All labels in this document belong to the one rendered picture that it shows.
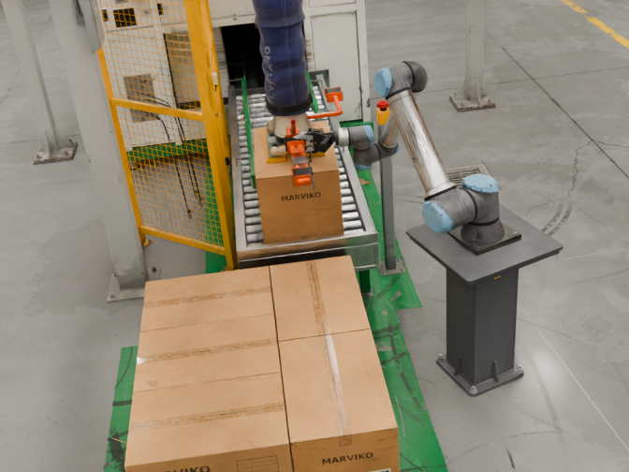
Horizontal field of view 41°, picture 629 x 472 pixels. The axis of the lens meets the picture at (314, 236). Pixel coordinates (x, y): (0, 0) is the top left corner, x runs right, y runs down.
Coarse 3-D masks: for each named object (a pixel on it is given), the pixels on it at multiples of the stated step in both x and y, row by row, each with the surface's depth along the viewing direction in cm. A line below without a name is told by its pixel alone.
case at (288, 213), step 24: (264, 168) 403; (288, 168) 400; (336, 168) 396; (264, 192) 398; (288, 192) 399; (312, 192) 400; (336, 192) 401; (264, 216) 405; (288, 216) 406; (312, 216) 407; (336, 216) 408; (264, 240) 411; (288, 240) 412
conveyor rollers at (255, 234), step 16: (240, 96) 597; (256, 96) 597; (320, 96) 584; (240, 112) 573; (256, 112) 568; (240, 128) 550; (240, 144) 527; (256, 192) 474; (256, 208) 452; (352, 208) 445; (256, 224) 443; (352, 224) 430; (256, 240) 427
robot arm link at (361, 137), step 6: (354, 126) 394; (360, 126) 394; (366, 126) 393; (348, 132) 392; (354, 132) 392; (360, 132) 392; (366, 132) 392; (372, 132) 392; (348, 138) 391; (354, 138) 392; (360, 138) 392; (366, 138) 392; (372, 138) 393; (354, 144) 394; (360, 144) 394; (366, 144) 395
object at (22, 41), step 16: (16, 0) 605; (480, 0) 643; (16, 16) 611; (480, 16) 649; (16, 32) 617; (480, 32) 656; (16, 48) 623; (32, 48) 628; (480, 48) 663; (32, 64) 630; (480, 64) 669; (32, 80) 636; (480, 80) 676; (32, 96) 643; (480, 96) 684; (48, 112) 651; (48, 128) 657
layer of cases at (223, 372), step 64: (192, 320) 370; (256, 320) 365; (320, 320) 362; (192, 384) 333; (256, 384) 329; (320, 384) 326; (384, 384) 323; (128, 448) 305; (192, 448) 302; (256, 448) 300; (320, 448) 304; (384, 448) 307
